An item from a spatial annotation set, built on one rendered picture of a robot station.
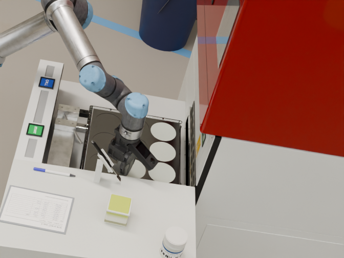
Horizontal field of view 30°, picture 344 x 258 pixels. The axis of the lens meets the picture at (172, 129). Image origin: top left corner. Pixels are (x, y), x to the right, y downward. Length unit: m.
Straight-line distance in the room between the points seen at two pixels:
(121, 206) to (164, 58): 2.41
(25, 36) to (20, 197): 0.61
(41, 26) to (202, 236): 0.97
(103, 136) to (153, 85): 1.72
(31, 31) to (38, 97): 0.25
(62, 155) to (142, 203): 0.38
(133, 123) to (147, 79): 2.10
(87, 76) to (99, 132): 0.50
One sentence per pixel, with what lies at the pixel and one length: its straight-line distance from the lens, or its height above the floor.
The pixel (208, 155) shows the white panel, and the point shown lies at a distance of 2.11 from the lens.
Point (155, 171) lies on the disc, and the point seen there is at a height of 0.90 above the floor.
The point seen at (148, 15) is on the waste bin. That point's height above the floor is 0.23.
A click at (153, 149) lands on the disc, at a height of 0.90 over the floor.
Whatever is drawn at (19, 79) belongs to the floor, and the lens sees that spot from 3.98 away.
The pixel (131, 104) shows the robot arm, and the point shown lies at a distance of 2.00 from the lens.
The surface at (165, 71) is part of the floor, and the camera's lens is 4.23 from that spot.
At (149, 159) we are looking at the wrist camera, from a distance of 2.14.
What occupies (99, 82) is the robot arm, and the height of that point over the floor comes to 1.33.
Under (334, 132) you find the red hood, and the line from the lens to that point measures 2.09.
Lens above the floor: 2.60
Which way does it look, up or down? 43 degrees down
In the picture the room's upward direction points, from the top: 17 degrees clockwise
